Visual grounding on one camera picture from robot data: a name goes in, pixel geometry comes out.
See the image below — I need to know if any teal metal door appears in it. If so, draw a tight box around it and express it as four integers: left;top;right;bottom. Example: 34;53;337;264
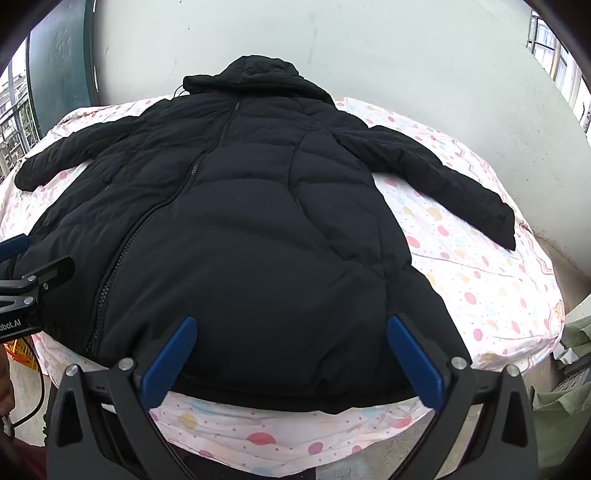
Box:
25;0;100;139

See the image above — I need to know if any person's left forearm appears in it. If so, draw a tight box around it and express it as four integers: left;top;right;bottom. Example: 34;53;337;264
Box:
0;344;14;418

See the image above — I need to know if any black cable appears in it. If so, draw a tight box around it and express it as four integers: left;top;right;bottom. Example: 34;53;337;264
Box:
9;369;47;428

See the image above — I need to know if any yellow plastic crate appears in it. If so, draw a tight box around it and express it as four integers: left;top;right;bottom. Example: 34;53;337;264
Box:
4;335;40;372

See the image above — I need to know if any black hooded puffer jacket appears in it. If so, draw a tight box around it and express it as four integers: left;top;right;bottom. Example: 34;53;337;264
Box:
14;54;517;415

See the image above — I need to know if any polka dot bed sheet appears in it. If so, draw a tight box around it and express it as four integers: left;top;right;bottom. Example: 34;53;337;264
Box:
0;95;566;478

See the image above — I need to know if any balcony railing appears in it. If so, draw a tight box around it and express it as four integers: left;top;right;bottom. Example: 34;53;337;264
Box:
0;69;44;181

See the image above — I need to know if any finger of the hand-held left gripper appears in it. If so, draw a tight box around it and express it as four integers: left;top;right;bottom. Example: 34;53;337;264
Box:
0;257;75;305
0;234;29;266

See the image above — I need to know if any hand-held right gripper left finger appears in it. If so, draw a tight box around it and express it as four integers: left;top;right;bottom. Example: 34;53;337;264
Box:
44;315;199;480

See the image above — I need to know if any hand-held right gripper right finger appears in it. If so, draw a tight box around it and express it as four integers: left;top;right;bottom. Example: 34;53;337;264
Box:
387;314;541;480

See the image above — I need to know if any barred window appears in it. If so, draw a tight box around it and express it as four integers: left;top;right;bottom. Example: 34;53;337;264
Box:
526;11;591;134

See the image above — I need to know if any green cloth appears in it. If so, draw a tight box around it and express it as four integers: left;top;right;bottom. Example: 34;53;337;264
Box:
526;318;591;467

